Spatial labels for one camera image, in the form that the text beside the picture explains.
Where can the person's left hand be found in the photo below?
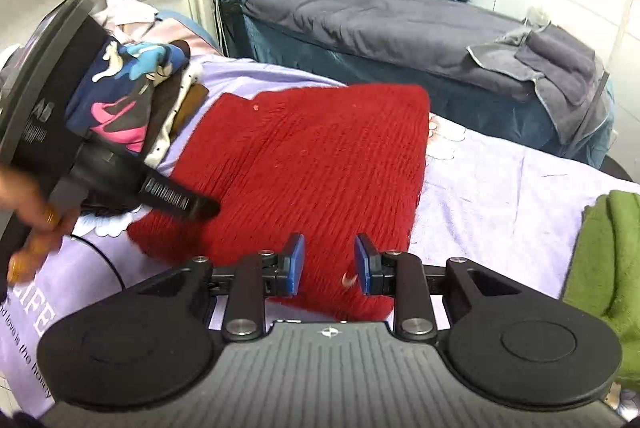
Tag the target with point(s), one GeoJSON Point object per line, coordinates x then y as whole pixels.
{"type": "Point", "coordinates": [45, 218]}

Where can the navy cartoon printed garment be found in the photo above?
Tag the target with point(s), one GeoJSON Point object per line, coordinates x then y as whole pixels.
{"type": "Point", "coordinates": [115, 93]}

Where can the grey towel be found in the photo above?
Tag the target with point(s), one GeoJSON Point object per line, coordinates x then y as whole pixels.
{"type": "Point", "coordinates": [560, 63]}

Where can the grey covered massage bed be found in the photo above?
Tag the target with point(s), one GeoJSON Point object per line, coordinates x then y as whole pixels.
{"type": "Point", "coordinates": [380, 33]}

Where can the brown and white garment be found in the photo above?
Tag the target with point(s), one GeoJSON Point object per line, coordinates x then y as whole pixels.
{"type": "Point", "coordinates": [187, 103]}

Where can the green fleece cloth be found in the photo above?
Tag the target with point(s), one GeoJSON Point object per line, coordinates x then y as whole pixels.
{"type": "Point", "coordinates": [607, 268]}

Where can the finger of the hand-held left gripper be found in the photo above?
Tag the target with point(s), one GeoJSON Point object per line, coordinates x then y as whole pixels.
{"type": "Point", "coordinates": [175, 199]}

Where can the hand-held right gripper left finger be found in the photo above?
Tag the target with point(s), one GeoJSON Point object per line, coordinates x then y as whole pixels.
{"type": "Point", "coordinates": [296, 266]}

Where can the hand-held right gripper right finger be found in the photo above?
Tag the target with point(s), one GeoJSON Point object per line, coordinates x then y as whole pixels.
{"type": "Point", "coordinates": [361, 266]}

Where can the red knit sweater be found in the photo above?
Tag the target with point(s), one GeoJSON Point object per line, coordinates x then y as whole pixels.
{"type": "Point", "coordinates": [310, 158]}

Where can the pink cloth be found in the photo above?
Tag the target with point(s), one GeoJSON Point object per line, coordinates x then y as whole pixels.
{"type": "Point", "coordinates": [130, 21]}

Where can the lavender flower printed bedsheet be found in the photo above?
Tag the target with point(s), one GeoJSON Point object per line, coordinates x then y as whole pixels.
{"type": "Point", "coordinates": [500, 198]}

